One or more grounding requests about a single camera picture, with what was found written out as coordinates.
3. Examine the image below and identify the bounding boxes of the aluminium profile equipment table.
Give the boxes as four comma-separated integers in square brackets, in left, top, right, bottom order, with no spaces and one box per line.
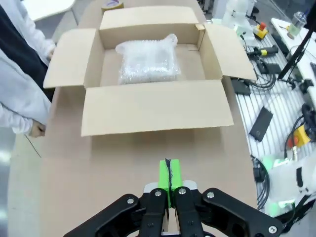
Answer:
[232,37,316,173]

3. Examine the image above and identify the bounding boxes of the brown cardboard box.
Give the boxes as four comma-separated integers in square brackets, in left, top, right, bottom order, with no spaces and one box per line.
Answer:
[43,6,258,138]

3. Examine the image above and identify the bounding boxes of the black cable bundle on table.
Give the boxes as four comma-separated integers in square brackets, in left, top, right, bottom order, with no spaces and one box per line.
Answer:
[251,71,281,90]

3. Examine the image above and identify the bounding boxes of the round white background table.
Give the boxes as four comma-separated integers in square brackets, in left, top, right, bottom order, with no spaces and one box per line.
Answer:
[31,0,76,22]

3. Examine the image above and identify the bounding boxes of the black cables by arm base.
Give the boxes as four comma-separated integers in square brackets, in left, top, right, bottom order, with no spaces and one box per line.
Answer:
[251,155,272,210]

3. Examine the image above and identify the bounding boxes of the person in white coat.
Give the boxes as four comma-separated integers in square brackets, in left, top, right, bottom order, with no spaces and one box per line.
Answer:
[0,0,56,135]

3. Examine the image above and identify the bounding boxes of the flat black rectangular device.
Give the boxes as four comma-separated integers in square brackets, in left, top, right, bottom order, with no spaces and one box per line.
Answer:
[232,79,251,96]

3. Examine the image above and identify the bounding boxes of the black stand pole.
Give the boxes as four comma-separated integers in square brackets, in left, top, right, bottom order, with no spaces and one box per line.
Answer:
[276,22,316,80]

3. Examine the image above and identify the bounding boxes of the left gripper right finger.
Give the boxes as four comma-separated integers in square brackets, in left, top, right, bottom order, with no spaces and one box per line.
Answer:
[170,159,283,237]

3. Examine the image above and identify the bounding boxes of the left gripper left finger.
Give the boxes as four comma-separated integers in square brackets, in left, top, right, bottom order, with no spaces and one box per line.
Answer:
[63,159,171,237]

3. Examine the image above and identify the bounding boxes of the plastic cup with green drink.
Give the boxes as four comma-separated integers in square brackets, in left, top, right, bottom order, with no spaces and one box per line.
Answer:
[288,11,308,39]

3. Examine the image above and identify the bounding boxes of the long flat black device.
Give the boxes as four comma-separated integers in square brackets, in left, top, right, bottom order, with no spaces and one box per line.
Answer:
[248,106,274,143]

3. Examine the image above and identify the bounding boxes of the black handle with yellow band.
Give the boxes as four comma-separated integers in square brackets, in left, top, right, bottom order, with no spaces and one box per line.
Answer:
[248,46,279,58]

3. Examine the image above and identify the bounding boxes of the person's left forearm white sleeve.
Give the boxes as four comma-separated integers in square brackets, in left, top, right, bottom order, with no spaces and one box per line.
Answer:
[24,17,56,57]

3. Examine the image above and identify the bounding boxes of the bubble-wrapped clock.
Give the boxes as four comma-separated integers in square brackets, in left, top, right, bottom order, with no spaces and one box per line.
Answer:
[115,34,181,86]

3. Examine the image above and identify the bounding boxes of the person's right hand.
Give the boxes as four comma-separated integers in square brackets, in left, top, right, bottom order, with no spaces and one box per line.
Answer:
[28,120,47,138]

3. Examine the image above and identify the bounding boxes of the brown packing tape roll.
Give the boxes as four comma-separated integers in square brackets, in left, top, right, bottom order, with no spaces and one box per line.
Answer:
[101,0,125,11]

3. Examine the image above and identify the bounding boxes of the small black box device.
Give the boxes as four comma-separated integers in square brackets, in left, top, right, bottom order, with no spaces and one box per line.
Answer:
[258,61,282,74]

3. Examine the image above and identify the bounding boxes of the white side table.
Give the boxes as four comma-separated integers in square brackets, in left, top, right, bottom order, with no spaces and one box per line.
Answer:
[271,17,316,83]

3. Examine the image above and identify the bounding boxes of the person's right forearm white sleeve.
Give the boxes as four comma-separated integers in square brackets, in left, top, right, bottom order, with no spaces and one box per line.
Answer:
[0,98,49,135]

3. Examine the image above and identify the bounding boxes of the yellow emergency stop button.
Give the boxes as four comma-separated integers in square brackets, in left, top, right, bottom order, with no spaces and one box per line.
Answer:
[287,123,311,149]
[254,22,269,40]

